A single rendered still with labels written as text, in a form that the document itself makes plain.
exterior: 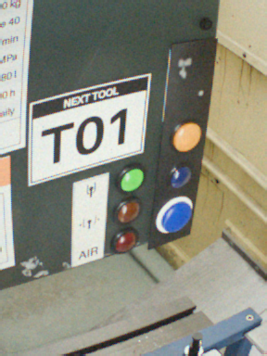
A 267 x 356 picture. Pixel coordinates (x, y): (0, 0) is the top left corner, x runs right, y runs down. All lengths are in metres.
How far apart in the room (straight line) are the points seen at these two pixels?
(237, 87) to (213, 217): 0.39
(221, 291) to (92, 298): 0.42
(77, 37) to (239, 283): 1.36
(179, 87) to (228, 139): 1.20
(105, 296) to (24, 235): 1.51
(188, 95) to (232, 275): 1.26
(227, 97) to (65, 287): 0.73
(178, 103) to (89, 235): 0.13
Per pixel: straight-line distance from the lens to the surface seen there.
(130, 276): 2.14
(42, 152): 0.53
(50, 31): 0.49
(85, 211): 0.59
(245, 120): 1.71
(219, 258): 1.86
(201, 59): 0.57
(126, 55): 0.53
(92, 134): 0.55
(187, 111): 0.59
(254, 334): 1.15
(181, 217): 0.65
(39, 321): 1.99
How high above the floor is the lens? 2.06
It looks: 36 degrees down
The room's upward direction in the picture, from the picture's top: 6 degrees clockwise
